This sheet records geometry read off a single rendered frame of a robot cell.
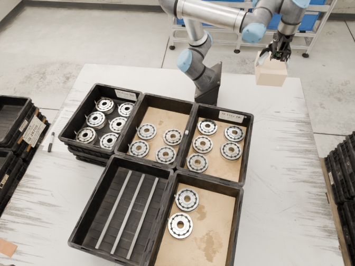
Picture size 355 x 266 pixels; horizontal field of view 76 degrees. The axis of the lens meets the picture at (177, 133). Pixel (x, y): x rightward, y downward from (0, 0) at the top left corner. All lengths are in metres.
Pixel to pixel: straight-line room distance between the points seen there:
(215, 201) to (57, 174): 0.86
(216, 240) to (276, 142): 0.69
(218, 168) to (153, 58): 2.14
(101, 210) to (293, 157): 1.03
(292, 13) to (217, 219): 0.85
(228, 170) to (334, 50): 2.75
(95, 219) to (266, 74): 1.00
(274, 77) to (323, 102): 1.71
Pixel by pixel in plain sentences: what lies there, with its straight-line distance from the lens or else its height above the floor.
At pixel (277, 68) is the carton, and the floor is 1.12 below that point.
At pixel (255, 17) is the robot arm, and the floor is 1.39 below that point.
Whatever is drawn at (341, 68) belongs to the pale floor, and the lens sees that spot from 3.37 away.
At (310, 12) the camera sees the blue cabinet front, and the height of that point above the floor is 0.53.
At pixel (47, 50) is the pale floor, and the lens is 3.64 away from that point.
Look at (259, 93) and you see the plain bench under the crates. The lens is 1.66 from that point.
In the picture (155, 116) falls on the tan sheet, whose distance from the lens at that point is 1.30.
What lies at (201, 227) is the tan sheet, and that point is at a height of 0.83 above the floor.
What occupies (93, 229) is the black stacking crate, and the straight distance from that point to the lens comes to 1.10.
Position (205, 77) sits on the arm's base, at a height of 0.91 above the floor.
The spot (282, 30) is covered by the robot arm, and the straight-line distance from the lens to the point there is 1.07.
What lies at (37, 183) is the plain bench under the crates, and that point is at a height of 0.70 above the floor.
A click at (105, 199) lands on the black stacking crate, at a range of 1.12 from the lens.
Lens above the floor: 1.84
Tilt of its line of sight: 56 degrees down
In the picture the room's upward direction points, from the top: 3 degrees counter-clockwise
